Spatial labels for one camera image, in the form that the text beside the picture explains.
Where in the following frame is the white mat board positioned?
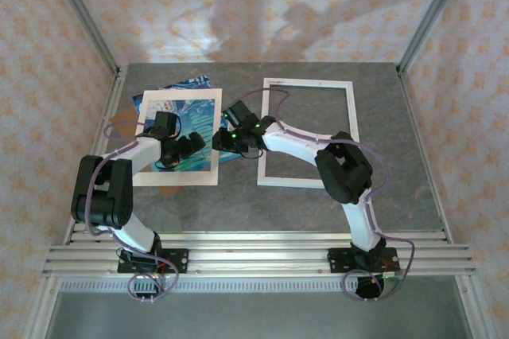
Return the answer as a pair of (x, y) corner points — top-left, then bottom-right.
(132, 88), (223, 188)

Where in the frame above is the blue printed photo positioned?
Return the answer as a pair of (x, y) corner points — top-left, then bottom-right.
(132, 73), (243, 173)

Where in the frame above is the white picture frame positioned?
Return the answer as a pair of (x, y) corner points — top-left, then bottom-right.
(257, 77), (361, 189)

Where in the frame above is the aluminium leg profile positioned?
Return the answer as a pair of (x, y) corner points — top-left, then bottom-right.
(455, 275), (498, 339)
(23, 275), (60, 339)

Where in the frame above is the aluminium side rail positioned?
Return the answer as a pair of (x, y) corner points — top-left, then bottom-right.
(65, 66), (129, 244)
(395, 66), (454, 244)

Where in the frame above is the aluminium table edge rail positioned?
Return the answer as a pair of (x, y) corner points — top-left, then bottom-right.
(65, 230), (453, 245)

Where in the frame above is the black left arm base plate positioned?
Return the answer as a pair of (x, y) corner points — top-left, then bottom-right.
(118, 248), (189, 275)

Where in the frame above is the wide aluminium mounting rail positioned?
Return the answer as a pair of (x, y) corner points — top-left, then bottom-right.
(41, 244), (478, 279)

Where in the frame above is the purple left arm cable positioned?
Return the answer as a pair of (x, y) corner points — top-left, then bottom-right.
(81, 119), (179, 305)

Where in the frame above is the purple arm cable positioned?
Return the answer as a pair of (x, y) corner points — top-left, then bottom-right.
(81, 119), (179, 305)
(240, 88), (418, 302)

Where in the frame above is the grey slotted cable duct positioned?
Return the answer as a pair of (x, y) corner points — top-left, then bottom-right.
(58, 278), (458, 293)

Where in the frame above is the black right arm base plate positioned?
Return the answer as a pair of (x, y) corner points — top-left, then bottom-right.
(326, 247), (400, 275)

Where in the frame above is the aluminium upright post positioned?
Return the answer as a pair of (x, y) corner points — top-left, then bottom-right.
(42, 0), (121, 74)
(397, 0), (474, 74)

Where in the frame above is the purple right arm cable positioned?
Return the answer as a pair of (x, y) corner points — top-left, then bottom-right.
(240, 88), (418, 302)

